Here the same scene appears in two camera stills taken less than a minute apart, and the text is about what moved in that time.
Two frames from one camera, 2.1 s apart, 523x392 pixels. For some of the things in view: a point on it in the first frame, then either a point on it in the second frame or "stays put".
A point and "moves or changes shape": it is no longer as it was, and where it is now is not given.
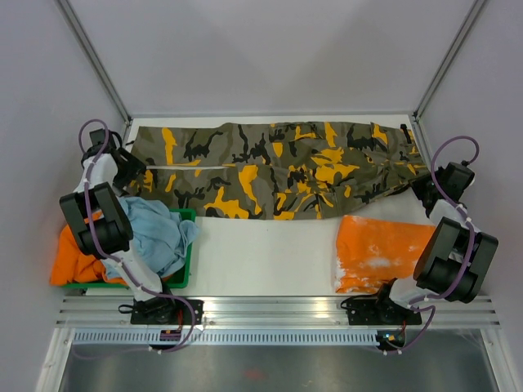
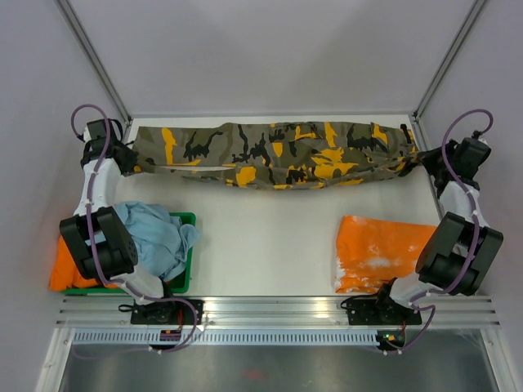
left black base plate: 166,311 stays put
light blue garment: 159,236 stays put
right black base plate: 385,311 stays put
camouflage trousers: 264,171 moves or changes shape
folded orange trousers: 371,253 stays put
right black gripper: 417,186 to 428,158
